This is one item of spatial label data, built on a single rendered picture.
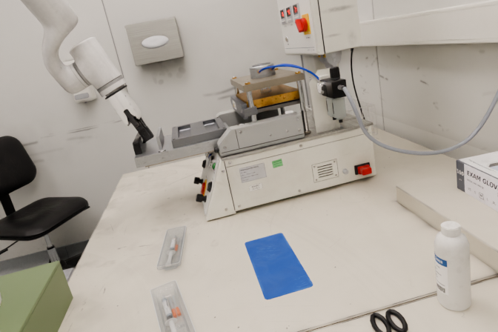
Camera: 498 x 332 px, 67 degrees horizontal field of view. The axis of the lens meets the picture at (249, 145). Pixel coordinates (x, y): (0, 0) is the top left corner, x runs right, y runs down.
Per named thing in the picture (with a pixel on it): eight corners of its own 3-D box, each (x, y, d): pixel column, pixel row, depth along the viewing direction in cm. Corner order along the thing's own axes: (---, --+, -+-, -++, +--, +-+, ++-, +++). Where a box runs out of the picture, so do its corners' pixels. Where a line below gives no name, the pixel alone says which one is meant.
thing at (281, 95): (284, 95, 132) (280, 68, 129) (304, 103, 111) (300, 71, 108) (237, 105, 129) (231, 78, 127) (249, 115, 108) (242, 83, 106)
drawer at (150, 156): (227, 132, 132) (223, 110, 130) (237, 147, 111) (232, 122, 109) (144, 151, 128) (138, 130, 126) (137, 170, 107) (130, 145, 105)
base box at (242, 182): (333, 150, 148) (327, 108, 143) (382, 181, 112) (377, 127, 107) (200, 183, 141) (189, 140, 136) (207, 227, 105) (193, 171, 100)
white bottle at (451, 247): (469, 293, 64) (467, 217, 60) (473, 314, 59) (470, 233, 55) (436, 290, 66) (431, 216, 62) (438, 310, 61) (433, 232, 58)
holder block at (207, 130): (221, 124, 130) (219, 116, 129) (228, 135, 110) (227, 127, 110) (173, 134, 127) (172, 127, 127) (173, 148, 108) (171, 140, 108)
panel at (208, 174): (199, 184, 139) (210, 135, 135) (205, 218, 110) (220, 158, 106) (194, 183, 138) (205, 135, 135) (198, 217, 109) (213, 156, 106)
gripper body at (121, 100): (106, 93, 116) (127, 123, 119) (99, 97, 106) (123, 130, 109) (127, 81, 116) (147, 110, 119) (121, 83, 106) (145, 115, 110)
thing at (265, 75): (299, 90, 136) (294, 54, 132) (333, 100, 106) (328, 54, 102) (235, 104, 132) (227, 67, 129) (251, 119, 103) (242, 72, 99)
